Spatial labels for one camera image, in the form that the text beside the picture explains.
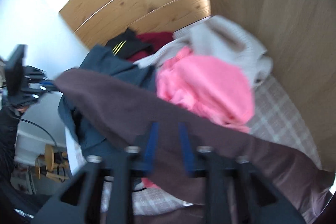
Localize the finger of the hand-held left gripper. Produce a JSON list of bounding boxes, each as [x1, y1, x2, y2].
[[39, 73, 57, 94]]

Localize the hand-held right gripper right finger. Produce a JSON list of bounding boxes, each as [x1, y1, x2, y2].
[[178, 122, 306, 224]]

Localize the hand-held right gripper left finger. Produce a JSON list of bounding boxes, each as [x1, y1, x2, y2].
[[34, 122, 160, 224]]

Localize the brown fleece garment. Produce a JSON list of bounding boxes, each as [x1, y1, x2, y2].
[[52, 69, 336, 224]]

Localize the dark grey jacket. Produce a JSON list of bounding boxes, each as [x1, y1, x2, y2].
[[58, 45, 158, 156]]

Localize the pink garment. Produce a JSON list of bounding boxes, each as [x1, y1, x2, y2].
[[142, 46, 255, 189]]

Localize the wooden stool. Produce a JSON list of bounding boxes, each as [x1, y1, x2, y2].
[[34, 144, 70, 182]]

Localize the black pants yellow stripes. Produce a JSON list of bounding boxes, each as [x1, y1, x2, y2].
[[105, 28, 150, 59]]

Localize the pink plaid tablecloth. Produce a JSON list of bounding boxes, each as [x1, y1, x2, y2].
[[66, 74, 322, 216]]

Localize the dark red garment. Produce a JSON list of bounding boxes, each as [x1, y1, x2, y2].
[[126, 32, 174, 62]]

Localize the beige knit sweater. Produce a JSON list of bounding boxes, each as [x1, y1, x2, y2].
[[134, 15, 273, 88]]

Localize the light wooden board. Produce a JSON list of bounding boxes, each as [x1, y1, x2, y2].
[[203, 0, 336, 169]]

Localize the black cable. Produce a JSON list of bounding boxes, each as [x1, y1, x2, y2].
[[16, 116, 57, 146]]

